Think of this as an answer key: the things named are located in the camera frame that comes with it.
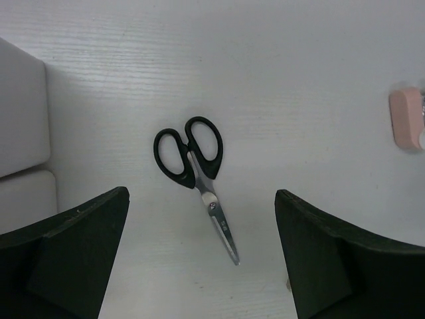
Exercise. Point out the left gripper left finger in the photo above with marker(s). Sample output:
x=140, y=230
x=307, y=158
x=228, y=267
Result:
x=60, y=267

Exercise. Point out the black handled scissors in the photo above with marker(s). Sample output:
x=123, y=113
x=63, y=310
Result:
x=199, y=173

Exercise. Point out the clear compartment organizer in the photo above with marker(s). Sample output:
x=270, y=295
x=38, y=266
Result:
x=28, y=192

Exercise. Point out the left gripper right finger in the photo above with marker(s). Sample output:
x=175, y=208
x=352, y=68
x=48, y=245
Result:
x=339, y=270

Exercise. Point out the pink mini stapler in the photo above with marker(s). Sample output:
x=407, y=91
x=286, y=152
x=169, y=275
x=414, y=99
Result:
x=406, y=106

